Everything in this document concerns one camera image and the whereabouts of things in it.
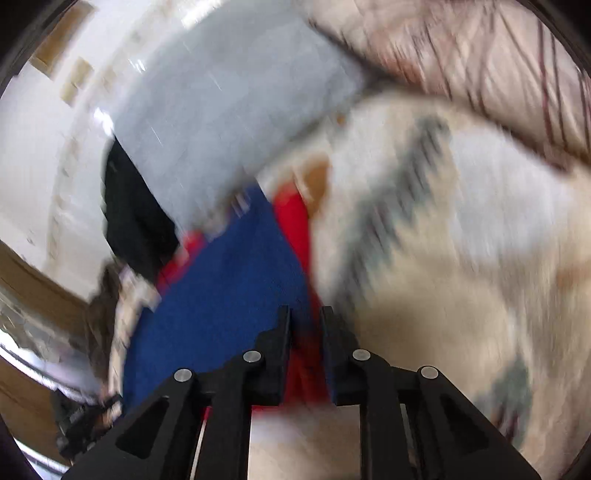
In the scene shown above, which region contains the grey quilted pillow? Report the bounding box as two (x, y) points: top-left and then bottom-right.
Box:
(111, 18), (370, 232)

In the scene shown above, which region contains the black knit garment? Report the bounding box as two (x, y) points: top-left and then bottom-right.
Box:
(102, 138), (180, 282)

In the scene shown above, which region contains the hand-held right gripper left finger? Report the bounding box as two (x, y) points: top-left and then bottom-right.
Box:
(60, 305), (293, 480)

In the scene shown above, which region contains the striped floral quilt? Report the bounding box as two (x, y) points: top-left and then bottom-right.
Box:
(307, 0), (591, 174)

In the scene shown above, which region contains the brown fuzzy blanket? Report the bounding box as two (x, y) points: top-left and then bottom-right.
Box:
(85, 263), (123, 384)

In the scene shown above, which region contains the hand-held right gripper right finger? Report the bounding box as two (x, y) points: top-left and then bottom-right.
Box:
(321, 305), (542, 480)

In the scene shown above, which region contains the leaf print plush blanket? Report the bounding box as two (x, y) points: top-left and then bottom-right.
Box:
(249, 90), (591, 480)

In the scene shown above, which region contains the red and blue knit sweater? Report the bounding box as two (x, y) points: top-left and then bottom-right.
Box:
(121, 182), (333, 409)

